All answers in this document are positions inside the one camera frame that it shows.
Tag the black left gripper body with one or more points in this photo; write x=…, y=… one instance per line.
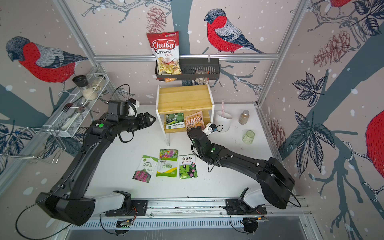
x=141, y=122

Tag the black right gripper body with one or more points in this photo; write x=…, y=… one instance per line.
x=190, y=134

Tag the pink shop picture packet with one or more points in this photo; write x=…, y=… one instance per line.
x=194, y=120

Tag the dark green seed bag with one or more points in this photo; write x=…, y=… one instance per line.
x=174, y=121

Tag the mimosa seed bag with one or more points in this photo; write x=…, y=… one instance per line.
x=187, y=166

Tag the green flower seed bag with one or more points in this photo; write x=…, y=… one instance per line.
x=168, y=163

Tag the green white purple seed bag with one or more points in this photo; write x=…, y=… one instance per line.
x=145, y=169

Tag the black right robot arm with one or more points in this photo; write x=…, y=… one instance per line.
x=275, y=181

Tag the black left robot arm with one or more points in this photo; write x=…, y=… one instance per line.
x=66, y=200

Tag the wooden two-tier shelf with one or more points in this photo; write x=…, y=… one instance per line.
x=187, y=100

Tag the red Chuba cassava chips bag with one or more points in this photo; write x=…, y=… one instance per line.
x=166, y=49

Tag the white cup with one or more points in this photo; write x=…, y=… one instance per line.
x=222, y=121

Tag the green glass cup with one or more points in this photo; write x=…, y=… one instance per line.
x=248, y=137

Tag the amber small bottle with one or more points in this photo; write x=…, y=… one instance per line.
x=244, y=117

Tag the glass jar in rack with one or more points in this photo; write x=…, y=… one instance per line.
x=98, y=83

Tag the metal spoon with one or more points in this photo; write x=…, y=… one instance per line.
x=78, y=109

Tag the snack bar packet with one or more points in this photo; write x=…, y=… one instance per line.
x=202, y=72

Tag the black lid spice grinder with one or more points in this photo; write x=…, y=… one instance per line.
x=89, y=93

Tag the metal fork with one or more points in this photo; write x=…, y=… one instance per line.
x=69, y=105

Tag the black wire basket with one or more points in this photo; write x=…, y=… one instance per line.
x=194, y=68

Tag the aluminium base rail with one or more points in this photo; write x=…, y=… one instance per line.
x=206, y=208

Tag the white wire wall rack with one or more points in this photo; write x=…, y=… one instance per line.
x=67, y=128

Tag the chrome wire hanger rack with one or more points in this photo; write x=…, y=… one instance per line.
x=32, y=145

